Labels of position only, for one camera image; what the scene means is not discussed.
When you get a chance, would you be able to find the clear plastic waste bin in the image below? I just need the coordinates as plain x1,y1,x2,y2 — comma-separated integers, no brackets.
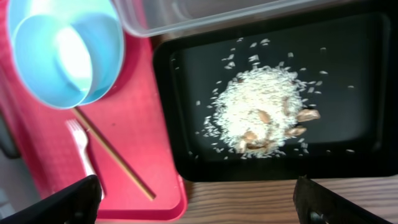
114,0,339,37

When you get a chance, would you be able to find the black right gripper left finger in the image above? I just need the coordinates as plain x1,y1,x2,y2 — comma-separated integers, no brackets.
1,175,102,224

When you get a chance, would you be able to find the black food waste tray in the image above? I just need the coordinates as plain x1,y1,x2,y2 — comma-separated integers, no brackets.
153,1,397,182

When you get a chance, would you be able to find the light blue plate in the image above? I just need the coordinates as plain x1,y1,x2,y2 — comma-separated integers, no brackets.
6,0,125,110

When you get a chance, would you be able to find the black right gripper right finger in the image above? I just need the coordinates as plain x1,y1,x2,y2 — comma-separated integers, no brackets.
293,176,391,224

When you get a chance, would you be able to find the wooden chopstick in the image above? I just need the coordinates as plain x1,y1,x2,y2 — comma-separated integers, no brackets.
71,107,156,200

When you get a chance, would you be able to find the pile of rice scraps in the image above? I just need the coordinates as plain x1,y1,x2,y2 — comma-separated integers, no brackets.
195,54,322,159

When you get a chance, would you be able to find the light blue bowl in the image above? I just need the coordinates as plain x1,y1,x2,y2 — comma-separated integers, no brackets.
14,14,94,108

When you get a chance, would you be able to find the grey dishwasher rack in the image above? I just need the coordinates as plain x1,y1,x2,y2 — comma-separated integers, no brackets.
0,118,41,219

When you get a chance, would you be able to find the red plastic tray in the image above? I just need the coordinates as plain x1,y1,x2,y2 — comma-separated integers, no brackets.
1,1,188,222

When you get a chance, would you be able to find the white plastic fork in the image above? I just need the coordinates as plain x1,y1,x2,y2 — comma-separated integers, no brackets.
64,119,106,200

